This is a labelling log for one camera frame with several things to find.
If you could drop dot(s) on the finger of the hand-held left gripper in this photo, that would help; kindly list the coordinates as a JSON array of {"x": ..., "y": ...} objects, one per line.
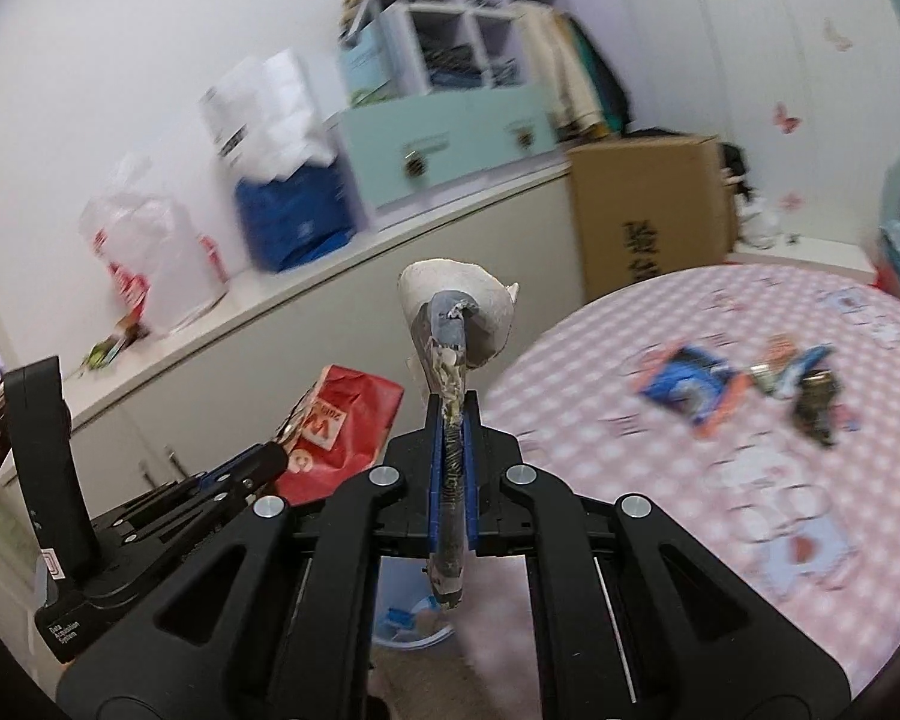
[
  {"x": 232, "y": 501},
  {"x": 229, "y": 471}
]

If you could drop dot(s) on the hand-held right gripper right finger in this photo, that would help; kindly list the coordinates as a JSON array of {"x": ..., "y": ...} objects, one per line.
[{"x": 471, "y": 480}]

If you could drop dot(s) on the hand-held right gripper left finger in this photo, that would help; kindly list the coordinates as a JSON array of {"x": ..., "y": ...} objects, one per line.
[{"x": 439, "y": 480}]

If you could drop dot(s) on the red snack packet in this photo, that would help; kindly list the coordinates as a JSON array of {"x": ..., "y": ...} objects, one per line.
[{"x": 345, "y": 412}]

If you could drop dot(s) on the light blue plastic bin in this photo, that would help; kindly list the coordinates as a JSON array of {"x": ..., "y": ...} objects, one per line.
[{"x": 401, "y": 600}]

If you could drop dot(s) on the beige wrapper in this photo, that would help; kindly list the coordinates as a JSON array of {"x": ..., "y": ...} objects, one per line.
[{"x": 454, "y": 285}]

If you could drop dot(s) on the small colourful packets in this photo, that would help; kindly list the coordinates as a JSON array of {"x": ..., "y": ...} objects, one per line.
[{"x": 112, "y": 347}]

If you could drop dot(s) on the round table pink checked cloth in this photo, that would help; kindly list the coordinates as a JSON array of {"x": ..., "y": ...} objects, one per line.
[{"x": 645, "y": 540}]

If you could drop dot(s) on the white low cabinet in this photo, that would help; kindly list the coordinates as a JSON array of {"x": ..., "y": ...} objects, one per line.
[{"x": 345, "y": 315}]

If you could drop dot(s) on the white plastic bag red print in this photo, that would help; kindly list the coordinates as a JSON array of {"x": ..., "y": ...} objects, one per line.
[{"x": 157, "y": 255}]

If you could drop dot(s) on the blue snack packet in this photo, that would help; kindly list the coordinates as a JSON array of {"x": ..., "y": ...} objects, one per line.
[{"x": 690, "y": 382}]

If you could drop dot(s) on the blue shopping bag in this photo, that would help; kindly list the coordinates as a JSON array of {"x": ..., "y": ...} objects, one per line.
[{"x": 296, "y": 214}]

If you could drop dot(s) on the brown cardboard box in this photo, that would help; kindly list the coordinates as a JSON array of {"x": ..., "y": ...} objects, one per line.
[{"x": 645, "y": 210}]

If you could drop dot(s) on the teal drawer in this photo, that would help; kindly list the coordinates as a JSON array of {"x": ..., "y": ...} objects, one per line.
[
  {"x": 390, "y": 157},
  {"x": 502, "y": 124}
]

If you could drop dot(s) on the dark foil wrapper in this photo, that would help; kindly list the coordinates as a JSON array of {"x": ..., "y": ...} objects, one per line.
[{"x": 817, "y": 409}]

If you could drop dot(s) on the white paper bag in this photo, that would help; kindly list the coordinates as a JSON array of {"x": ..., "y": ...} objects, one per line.
[{"x": 262, "y": 112}]

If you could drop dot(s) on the small white plastic bag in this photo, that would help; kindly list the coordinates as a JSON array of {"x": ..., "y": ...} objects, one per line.
[{"x": 763, "y": 223}]

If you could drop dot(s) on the white step platform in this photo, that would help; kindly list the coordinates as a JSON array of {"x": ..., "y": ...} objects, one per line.
[{"x": 802, "y": 255}]

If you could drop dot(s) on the black clothes pile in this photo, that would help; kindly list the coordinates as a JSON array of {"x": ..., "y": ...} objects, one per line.
[{"x": 735, "y": 169}]

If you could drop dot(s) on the cream hanging jacket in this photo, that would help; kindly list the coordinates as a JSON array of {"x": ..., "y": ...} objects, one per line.
[{"x": 551, "y": 67}]

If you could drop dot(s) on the green hanging jacket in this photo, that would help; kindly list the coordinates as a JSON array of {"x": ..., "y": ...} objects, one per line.
[{"x": 592, "y": 60}]

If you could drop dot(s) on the purple white stair shelf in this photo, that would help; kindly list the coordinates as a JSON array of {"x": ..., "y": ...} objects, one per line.
[{"x": 457, "y": 22}]

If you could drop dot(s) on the pink butterfly sticker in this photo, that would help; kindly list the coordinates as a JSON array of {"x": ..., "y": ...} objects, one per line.
[{"x": 784, "y": 118}]

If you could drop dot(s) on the white wardrobe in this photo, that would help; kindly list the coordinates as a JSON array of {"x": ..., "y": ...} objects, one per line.
[{"x": 742, "y": 52}]

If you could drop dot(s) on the pale butterfly sticker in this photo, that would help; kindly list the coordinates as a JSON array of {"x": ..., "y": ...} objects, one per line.
[{"x": 838, "y": 34}]

